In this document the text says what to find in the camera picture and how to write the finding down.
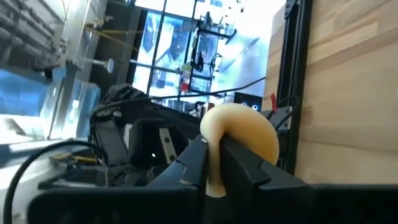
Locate grey metal bracket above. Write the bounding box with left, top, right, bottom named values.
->
left=262, top=106, right=294, bottom=131

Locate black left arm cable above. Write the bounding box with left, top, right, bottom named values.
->
left=91, top=77, right=267, bottom=113

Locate black aluminium table frame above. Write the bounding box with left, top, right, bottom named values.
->
left=275, top=0, right=313, bottom=175

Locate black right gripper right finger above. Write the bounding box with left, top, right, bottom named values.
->
left=221, top=135, right=315, bottom=224

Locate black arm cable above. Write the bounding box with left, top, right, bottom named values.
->
left=91, top=77, right=267, bottom=113
left=2, top=139, right=109, bottom=224

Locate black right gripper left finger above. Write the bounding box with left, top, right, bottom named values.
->
left=146, top=134, right=208, bottom=224

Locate black device with lights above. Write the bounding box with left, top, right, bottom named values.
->
left=233, top=91, right=263, bottom=112

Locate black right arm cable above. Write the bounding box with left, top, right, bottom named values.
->
left=2, top=139, right=109, bottom=224

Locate donut with yellow icing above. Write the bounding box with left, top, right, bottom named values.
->
left=199, top=103, right=280, bottom=198

